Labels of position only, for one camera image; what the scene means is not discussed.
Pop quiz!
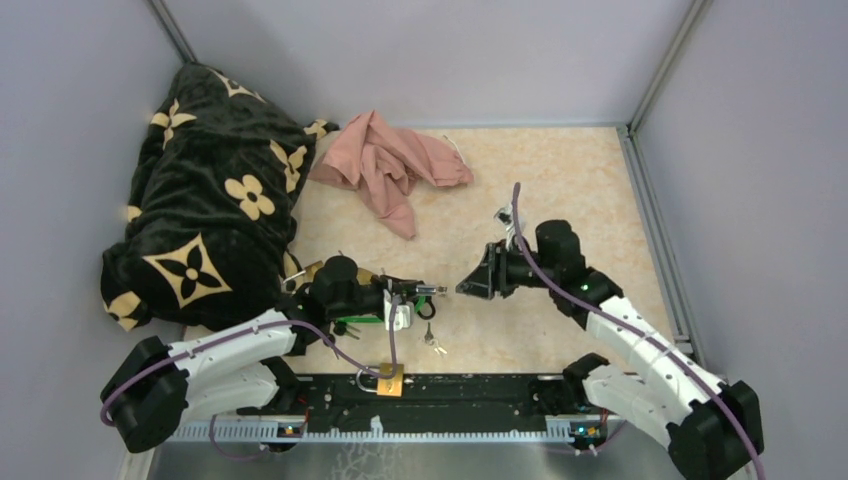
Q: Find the pink cloth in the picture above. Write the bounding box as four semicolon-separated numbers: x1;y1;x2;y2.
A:
309;110;474;240

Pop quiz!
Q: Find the aluminium frame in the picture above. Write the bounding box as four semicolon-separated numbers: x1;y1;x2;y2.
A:
119;0;763;480

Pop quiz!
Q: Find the black-headed key bunch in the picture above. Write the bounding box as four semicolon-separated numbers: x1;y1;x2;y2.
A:
326;320;361;345

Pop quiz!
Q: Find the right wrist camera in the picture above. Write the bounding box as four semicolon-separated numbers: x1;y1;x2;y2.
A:
494;204;526;250

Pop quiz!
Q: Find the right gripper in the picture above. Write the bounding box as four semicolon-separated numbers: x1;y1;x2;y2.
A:
455;239;557;300

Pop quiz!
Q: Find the brass padlock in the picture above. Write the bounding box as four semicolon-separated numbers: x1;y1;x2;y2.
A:
355;322;448;399
280;253;377;293

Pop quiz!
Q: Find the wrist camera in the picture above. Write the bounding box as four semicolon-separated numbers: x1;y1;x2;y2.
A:
494;204;526;250
383;292;414;331

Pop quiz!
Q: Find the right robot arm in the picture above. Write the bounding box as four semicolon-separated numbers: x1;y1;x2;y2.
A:
456;210;766;479

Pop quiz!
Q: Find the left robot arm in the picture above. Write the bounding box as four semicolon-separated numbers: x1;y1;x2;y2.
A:
100;255;444;453

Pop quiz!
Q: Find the black floral blanket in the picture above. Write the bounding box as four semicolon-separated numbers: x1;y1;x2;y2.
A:
100;63;335;331

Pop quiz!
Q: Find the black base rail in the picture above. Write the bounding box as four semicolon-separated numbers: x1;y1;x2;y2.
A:
237;373;600;434

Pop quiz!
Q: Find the black padlock with keys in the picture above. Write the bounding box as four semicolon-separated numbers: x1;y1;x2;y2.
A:
415;297;436;321

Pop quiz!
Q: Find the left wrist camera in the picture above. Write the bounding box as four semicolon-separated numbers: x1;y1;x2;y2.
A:
383;292;414;331

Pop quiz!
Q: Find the green cable lock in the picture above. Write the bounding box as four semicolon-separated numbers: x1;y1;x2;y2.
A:
339;282;447;330

